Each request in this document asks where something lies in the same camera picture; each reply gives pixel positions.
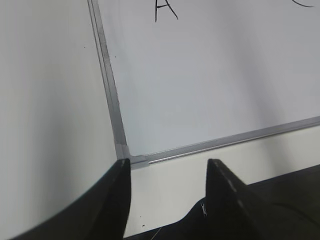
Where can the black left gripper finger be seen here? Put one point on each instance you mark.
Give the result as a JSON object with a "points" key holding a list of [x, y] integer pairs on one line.
{"points": [[101, 213]]}

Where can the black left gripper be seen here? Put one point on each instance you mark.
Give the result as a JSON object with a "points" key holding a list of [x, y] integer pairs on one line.
{"points": [[286, 207]]}

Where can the white board with grey frame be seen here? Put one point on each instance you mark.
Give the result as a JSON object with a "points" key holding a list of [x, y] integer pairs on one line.
{"points": [[183, 77]]}

